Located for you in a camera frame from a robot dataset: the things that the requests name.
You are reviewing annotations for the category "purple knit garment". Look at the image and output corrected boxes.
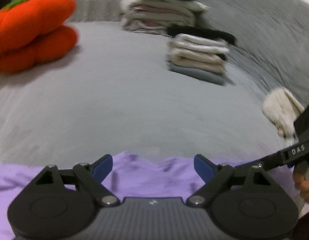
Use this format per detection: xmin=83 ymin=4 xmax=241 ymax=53
xmin=0 ymin=150 xmax=301 ymax=240

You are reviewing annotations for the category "person right hand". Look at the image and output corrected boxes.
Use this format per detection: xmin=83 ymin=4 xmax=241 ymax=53
xmin=293 ymin=171 xmax=309 ymax=204

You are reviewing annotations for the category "white fluffy plush toy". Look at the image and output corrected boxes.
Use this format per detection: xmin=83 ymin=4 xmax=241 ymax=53
xmin=262 ymin=87 xmax=305 ymax=146

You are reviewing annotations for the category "folded grey knit garment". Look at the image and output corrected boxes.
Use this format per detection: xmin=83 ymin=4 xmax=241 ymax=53
xmin=168 ymin=63 xmax=235 ymax=86

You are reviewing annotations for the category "folded beige garment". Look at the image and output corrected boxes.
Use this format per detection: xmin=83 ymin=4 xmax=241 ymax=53
xmin=167 ymin=48 xmax=226 ymax=74

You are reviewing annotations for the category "grey quilted blanket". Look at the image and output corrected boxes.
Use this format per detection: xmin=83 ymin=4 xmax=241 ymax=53
xmin=199 ymin=0 xmax=309 ymax=105

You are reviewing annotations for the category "folded white garment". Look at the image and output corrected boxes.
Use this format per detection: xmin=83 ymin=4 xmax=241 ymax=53
xmin=168 ymin=34 xmax=230 ymax=54

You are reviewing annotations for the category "folded black garment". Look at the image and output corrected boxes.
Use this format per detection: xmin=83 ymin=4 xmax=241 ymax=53
xmin=166 ymin=24 xmax=237 ymax=46

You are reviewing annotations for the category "orange pumpkin plush pillow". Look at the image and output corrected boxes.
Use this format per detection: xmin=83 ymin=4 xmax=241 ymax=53
xmin=0 ymin=0 xmax=78 ymax=74

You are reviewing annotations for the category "folded grey pink quilt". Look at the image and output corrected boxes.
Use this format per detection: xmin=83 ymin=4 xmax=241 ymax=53
xmin=120 ymin=0 xmax=209 ymax=35

